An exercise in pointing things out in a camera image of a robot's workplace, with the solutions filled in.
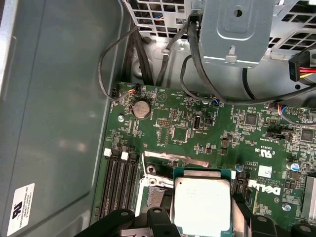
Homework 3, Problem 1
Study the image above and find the silver CPU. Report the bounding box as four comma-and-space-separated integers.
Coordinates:
172, 168, 237, 237

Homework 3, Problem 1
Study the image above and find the black power connector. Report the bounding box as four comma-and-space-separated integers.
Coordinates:
288, 50, 312, 83

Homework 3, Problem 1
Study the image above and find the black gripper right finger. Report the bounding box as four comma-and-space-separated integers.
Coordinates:
232, 194, 316, 237

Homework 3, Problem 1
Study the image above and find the round coin battery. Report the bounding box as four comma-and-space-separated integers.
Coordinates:
132, 100, 152, 119

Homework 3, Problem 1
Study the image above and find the thick black braided cable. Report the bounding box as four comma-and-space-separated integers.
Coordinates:
122, 31, 155, 86
155, 24, 190, 87

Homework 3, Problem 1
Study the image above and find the white QR sticker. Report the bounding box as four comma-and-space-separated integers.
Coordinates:
258, 164, 273, 177

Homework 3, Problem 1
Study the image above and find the perforated metal drive cage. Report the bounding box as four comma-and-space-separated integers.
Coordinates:
123, 0, 316, 59

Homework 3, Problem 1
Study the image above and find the CPU socket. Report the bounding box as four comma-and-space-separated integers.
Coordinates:
135, 164, 176, 215

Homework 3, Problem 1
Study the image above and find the green motherboard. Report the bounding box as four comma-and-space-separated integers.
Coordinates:
90, 81, 316, 237

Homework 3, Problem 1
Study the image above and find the thin black wire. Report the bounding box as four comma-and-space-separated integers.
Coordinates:
97, 24, 139, 101

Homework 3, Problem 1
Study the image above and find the thick smooth black cable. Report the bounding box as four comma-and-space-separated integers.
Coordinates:
179, 13, 316, 107

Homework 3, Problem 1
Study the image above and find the square black chip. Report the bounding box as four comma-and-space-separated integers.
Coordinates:
244, 113, 258, 126
300, 128, 316, 143

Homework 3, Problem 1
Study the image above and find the grey metal bracket box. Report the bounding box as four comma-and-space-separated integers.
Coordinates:
198, 0, 275, 69

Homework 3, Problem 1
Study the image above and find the open PC case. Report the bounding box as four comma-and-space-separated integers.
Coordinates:
0, 0, 316, 237

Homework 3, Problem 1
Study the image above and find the metal socket cover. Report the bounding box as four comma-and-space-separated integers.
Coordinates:
142, 150, 211, 173

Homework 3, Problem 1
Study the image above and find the white label sticker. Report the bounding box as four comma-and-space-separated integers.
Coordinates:
6, 182, 36, 237

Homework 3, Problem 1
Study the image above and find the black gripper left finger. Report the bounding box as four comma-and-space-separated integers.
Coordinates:
74, 190, 181, 237

